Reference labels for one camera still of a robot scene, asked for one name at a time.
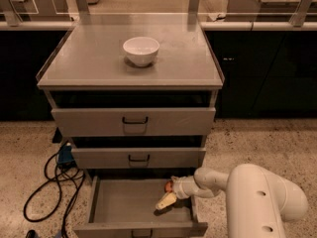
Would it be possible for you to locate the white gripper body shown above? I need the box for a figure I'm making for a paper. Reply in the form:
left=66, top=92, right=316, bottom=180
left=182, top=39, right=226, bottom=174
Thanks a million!
left=172, top=176, right=199, bottom=199

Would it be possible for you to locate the red apple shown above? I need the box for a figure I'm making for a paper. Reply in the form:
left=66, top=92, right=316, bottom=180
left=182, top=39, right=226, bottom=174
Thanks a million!
left=164, top=180, right=173, bottom=192

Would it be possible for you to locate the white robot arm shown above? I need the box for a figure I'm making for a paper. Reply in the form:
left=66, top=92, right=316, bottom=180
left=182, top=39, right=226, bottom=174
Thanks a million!
left=156, top=164, right=308, bottom=238

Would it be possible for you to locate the grey bottom drawer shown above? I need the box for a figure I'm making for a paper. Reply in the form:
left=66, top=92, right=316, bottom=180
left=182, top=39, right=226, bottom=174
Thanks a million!
left=73, top=177, right=208, bottom=238

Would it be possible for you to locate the grey drawer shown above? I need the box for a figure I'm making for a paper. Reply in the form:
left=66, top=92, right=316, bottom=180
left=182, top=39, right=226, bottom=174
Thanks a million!
left=73, top=177, right=208, bottom=238
left=71, top=148, right=206, bottom=169
left=52, top=108, right=216, bottom=137

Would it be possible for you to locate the grey top drawer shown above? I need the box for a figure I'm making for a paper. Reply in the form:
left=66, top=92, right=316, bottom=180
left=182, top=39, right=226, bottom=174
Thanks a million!
left=52, top=108, right=216, bottom=137

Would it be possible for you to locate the grey drawer cabinet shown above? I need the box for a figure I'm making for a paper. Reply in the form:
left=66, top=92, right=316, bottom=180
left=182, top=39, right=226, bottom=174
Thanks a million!
left=38, top=14, right=223, bottom=177

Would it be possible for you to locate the grey middle drawer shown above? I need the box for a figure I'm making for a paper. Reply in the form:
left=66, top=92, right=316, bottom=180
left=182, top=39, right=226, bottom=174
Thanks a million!
left=71, top=148, right=206, bottom=169

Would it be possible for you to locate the blue power box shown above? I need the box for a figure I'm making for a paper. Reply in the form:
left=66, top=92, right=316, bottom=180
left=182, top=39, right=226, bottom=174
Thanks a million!
left=57, top=143, right=75, bottom=169

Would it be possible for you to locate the white ceramic bowl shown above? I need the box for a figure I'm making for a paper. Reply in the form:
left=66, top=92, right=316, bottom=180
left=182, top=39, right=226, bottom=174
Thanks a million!
left=123, top=37, right=159, bottom=67

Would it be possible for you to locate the background steel table right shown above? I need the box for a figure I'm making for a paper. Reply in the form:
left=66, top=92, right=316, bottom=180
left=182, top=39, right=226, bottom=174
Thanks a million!
left=225, top=0, right=300, bottom=22

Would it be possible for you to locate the background steel table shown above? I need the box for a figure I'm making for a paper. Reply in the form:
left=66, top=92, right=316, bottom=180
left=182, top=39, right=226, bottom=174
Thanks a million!
left=0, top=0, right=70, bottom=22
left=225, top=0, right=300, bottom=22

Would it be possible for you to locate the background steel table left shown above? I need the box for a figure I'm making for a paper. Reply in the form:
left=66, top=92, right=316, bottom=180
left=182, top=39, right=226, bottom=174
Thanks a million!
left=0, top=0, right=70, bottom=22

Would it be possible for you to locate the black floor cable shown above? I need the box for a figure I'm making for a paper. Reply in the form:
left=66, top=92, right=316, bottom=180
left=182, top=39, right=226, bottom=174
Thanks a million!
left=23, top=142, right=87, bottom=238

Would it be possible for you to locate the white horizontal rail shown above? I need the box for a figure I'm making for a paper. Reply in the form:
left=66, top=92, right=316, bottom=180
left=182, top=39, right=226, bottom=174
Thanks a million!
left=0, top=22, right=317, bottom=32

